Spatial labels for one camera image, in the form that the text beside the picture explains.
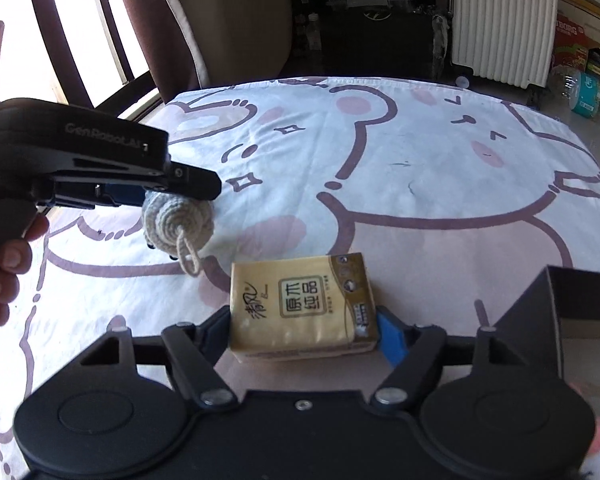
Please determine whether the red printed cardboard box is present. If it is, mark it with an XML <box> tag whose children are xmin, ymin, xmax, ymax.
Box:
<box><xmin>552</xmin><ymin>12</ymin><xmax>592</xmax><ymax>69</ymax></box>

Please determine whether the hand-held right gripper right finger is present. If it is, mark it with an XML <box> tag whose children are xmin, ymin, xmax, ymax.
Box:
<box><xmin>369</xmin><ymin>306</ymin><xmax>553</xmax><ymax>407</ymax></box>

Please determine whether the black cardboard box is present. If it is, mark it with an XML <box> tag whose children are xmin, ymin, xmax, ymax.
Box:
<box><xmin>490</xmin><ymin>265</ymin><xmax>600</xmax><ymax>396</ymax></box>

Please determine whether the printed bear blanket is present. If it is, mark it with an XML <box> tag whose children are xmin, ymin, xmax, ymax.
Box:
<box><xmin>0</xmin><ymin>76</ymin><xmax>600</xmax><ymax>480</ymax></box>

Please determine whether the brown curtain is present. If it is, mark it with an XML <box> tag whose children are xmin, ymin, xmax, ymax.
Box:
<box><xmin>107</xmin><ymin>0</ymin><xmax>202</xmax><ymax>107</ymax></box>

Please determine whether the teal wrapped packet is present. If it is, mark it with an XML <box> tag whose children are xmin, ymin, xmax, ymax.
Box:
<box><xmin>570</xmin><ymin>72</ymin><xmax>600</xmax><ymax>117</ymax></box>

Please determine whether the clear plastic bottle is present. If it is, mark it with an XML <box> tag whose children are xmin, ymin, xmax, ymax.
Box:
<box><xmin>550</xmin><ymin>67</ymin><xmax>584</xmax><ymax>102</ymax></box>

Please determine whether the beige crocheted ball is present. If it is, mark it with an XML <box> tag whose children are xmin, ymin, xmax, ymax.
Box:
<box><xmin>141</xmin><ymin>191</ymin><xmax>216</xmax><ymax>277</ymax></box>

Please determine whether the person's left hand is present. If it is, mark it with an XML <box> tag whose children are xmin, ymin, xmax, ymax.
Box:
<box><xmin>0</xmin><ymin>214</ymin><xmax>50</xmax><ymax>327</ymax></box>

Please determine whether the white radiator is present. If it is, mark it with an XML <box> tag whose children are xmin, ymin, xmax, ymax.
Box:
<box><xmin>451</xmin><ymin>0</ymin><xmax>562</xmax><ymax>94</ymax></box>

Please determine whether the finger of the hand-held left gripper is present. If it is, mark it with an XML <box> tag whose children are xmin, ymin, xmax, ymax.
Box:
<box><xmin>163</xmin><ymin>159</ymin><xmax>224</xmax><ymax>201</ymax></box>

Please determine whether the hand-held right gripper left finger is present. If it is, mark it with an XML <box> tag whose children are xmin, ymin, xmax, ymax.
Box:
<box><xmin>75</xmin><ymin>305</ymin><xmax>236</xmax><ymax>407</ymax></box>

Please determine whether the yellow tissue packet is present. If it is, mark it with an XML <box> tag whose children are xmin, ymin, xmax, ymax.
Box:
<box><xmin>228</xmin><ymin>252</ymin><xmax>382</xmax><ymax>364</ymax></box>

